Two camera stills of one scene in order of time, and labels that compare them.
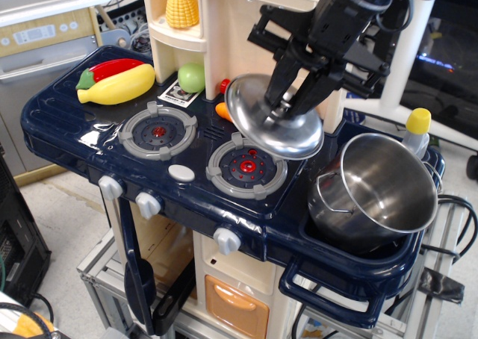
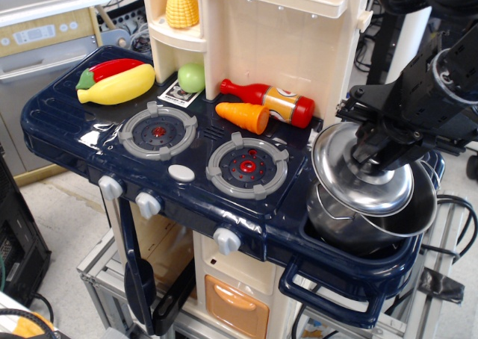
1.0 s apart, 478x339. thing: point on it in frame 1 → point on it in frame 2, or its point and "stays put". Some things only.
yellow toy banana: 124,86 stays put
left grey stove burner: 158,132 stays put
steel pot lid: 270,128 → 365,189
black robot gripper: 328,34 → 398,122
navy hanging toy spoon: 140,284 stays put
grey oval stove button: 181,172 stays put
